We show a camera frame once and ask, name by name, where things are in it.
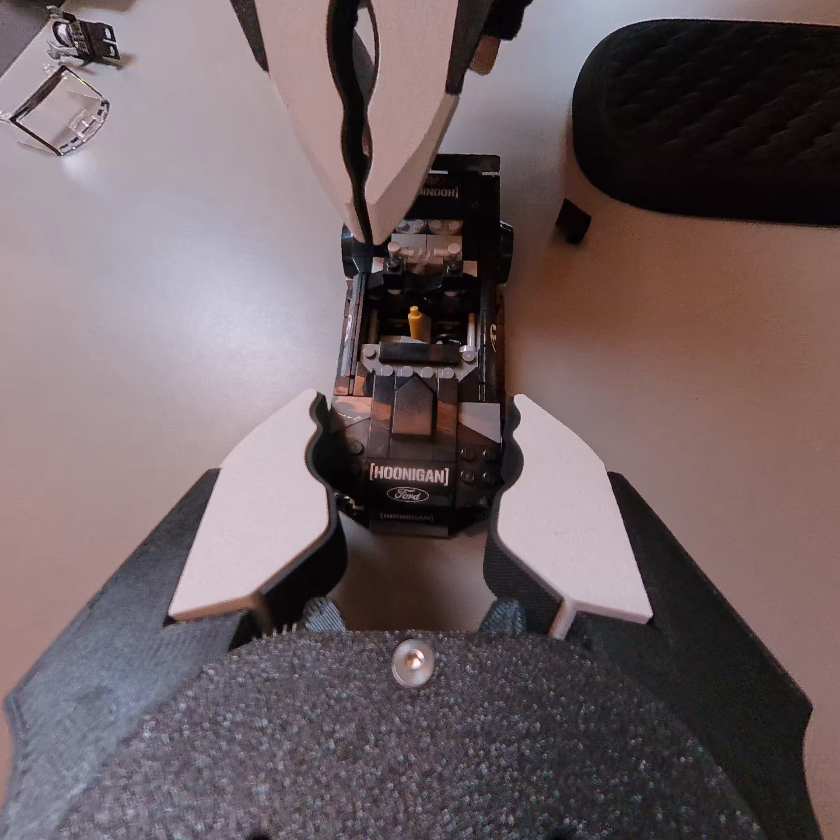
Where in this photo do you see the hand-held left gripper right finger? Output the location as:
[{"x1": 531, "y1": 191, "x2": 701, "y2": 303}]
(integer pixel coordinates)
[{"x1": 483, "y1": 394, "x2": 653, "y2": 640}]

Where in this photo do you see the black lego car model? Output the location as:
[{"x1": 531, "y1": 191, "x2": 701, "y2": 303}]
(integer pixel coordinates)
[{"x1": 319, "y1": 153, "x2": 515, "y2": 536}]

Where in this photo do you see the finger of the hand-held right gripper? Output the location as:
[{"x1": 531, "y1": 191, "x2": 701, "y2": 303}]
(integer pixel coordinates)
[
  {"x1": 352, "y1": 0, "x2": 473, "y2": 248},
  {"x1": 258, "y1": 0, "x2": 374, "y2": 246}
]

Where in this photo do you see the small black lego slope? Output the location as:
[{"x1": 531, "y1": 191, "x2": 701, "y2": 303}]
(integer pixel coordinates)
[{"x1": 554, "y1": 199, "x2": 594, "y2": 245}]

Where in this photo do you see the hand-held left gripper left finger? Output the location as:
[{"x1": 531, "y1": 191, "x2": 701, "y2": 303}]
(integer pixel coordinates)
[{"x1": 168, "y1": 389, "x2": 349, "y2": 623}]

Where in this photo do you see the black mesh pad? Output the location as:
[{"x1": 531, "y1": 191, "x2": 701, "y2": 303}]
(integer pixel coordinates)
[{"x1": 570, "y1": 19, "x2": 840, "y2": 228}]

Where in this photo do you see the clear lego windshield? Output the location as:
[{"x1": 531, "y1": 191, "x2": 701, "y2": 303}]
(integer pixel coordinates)
[{"x1": 0, "y1": 62, "x2": 112, "y2": 158}]

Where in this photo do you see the small black lego piece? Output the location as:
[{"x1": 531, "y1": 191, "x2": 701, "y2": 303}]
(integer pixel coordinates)
[{"x1": 48, "y1": 7, "x2": 128, "y2": 69}]

